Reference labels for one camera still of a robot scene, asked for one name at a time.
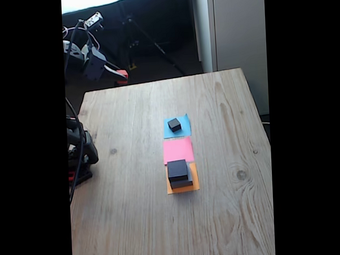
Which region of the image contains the small red cube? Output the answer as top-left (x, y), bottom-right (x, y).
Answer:
top-left (116, 69), bottom-right (129, 85)

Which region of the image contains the small black cube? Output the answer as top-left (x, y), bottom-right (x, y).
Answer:
top-left (167, 117), bottom-right (183, 133)

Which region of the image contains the medium black cube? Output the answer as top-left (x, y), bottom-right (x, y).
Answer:
top-left (167, 159), bottom-right (189, 183)

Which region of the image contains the large grey cube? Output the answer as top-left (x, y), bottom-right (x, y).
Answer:
top-left (169, 171), bottom-right (194, 190)

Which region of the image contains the black tripod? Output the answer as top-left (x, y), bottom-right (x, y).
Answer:
top-left (117, 14), bottom-right (187, 80)

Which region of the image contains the bright white light panel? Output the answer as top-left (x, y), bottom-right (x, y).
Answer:
top-left (61, 0), bottom-right (143, 14)

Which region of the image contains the blue paper sheet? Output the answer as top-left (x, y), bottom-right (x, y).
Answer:
top-left (163, 113), bottom-right (192, 139)

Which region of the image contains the pink paper sheet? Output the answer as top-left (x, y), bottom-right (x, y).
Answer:
top-left (162, 137), bottom-right (195, 166)

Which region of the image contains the white cabinet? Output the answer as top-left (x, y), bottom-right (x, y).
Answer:
top-left (192, 0), bottom-right (270, 118)

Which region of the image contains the orange paper sheet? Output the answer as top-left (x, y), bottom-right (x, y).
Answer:
top-left (165, 162), bottom-right (201, 195)

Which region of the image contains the small gripper camera board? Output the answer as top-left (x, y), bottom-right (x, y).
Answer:
top-left (83, 11), bottom-right (104, 32)

